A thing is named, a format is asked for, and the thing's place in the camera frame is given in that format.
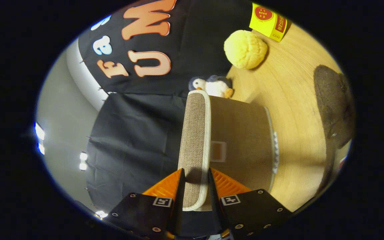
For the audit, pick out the ceiling light panel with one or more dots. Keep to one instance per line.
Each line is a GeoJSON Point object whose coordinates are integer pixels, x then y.
{"type": "Point", "coordinates": [39, 133]}
{"type": "Point", "coordinates": [83, 161]}
{"type": "Point", "coordinates": [101, 214]}

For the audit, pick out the yellow plush bun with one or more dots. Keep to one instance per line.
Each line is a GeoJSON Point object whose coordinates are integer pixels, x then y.
{"type": "Point", "coordinates": [245, 50]}

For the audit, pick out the beige fabric storage box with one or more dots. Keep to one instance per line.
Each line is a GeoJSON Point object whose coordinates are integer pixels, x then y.
{"type": "Point", "coordinates": [238, 133]}

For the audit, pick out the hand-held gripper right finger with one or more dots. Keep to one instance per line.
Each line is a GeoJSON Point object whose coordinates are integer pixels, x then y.
{"type": "Point", "coordinates": [214, 206]}

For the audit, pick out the black backdrop cloth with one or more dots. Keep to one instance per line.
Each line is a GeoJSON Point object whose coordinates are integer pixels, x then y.
{"type": "Point", "coordinates": [138, 140]}

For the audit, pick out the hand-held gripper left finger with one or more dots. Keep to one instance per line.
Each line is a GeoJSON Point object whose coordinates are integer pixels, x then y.
{"type": "Point", "coordinates": [178, 206]}

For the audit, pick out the penguin plush toy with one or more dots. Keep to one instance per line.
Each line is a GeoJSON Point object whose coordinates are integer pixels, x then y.
{"type": "Point", "coordinates": [215, 87]}

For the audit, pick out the yellow book with red circle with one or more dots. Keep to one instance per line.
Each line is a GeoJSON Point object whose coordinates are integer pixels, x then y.
{"type": "Point", "coordinates": [265, 18]}

